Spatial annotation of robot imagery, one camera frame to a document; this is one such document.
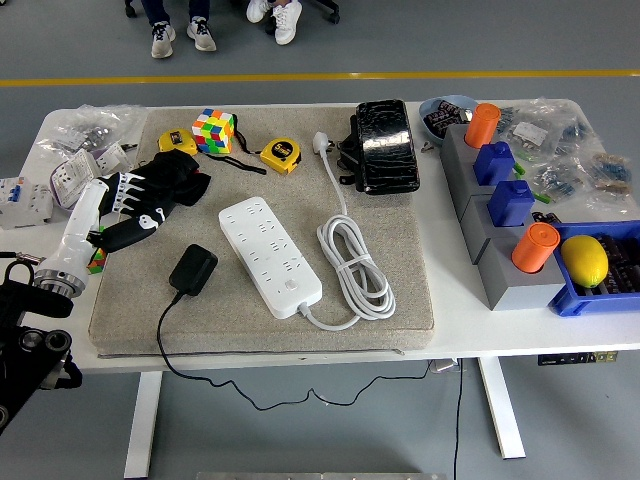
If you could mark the white and black robot left hand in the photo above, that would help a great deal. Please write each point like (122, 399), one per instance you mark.
(80, 220)

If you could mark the white power strip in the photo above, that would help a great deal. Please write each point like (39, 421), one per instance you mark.
(265, 250)

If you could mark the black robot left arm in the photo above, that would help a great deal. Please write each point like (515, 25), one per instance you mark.
(30, 340)

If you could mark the large white socket panel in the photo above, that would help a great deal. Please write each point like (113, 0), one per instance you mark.
(67, 180)

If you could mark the small colourful puzzle cube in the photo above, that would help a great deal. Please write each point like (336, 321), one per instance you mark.
(98, 262)

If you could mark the white circuit breaker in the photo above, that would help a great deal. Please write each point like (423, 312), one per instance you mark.
(25, 202)

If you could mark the small white socket panel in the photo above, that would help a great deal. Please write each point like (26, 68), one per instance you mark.
(112, 157)

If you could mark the small black clip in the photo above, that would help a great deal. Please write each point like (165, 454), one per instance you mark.
(129, 146)

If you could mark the clear bag metal parts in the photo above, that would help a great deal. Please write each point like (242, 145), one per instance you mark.
(85, 127)

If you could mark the black cloth pouch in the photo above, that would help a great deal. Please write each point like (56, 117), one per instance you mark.
(185, 175)

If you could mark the small yellow tape measure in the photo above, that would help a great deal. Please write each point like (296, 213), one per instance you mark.
(175, 140)

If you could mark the large colourful puzzle cube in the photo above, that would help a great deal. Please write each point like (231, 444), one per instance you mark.
(212, 132)

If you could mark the person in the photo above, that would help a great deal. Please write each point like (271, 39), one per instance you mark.
(287, 22)
(162, 42)

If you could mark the large yellow tape measure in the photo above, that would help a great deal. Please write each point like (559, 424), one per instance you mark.
(280, 155)

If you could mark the white table leg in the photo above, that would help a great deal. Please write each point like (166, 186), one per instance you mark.
(500, 410)
(142, 425)

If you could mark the black chair wheel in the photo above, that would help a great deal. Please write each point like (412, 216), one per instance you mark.
(131, 9)

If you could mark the beige cushion mat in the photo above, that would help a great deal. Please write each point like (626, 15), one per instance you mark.
(300, 200)

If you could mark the glossy black case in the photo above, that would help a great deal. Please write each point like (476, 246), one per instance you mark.
(387, 145)

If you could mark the black chair base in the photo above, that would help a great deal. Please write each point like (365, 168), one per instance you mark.
(330, 12)

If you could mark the small metal clip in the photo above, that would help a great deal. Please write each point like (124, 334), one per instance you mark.
(428, 147)

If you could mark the light blue bowl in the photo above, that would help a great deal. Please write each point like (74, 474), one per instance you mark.
(429, 131)

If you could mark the black parts in bowl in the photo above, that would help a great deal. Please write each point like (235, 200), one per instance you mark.
(442, 117)

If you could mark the grey holder block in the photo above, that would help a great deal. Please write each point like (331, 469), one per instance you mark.
(452, 150)
(475, 220)
(525, 297)

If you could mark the orange cylinder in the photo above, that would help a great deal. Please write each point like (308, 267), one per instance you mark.
(481, 125)
(532, 250)

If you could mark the blue peg block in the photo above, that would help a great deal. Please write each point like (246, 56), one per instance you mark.
(510, 205)
(492, 165)

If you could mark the green peg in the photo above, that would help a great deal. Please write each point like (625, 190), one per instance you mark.
(545, 198)
(519, 169)

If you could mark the clear bag white labelled parts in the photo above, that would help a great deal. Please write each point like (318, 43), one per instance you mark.
(527, 132)

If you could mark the clear bag blue resistors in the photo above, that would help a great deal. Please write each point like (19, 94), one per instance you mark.
(557, 180)

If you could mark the blue plastic bin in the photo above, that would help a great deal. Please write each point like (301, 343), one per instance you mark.
(570, 300)

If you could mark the black table control panel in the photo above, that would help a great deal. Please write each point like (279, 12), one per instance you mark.
(560, 358)

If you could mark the yellow lemon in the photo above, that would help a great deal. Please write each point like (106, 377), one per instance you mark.
(584, 261)

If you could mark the clear bag mixed resistors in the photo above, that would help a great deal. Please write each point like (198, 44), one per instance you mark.
(610, 172)

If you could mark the black parts in bin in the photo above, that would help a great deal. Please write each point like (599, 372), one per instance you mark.
(622, 272)

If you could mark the grey under-table bracket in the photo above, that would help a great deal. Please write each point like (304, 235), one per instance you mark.
(445, 366)

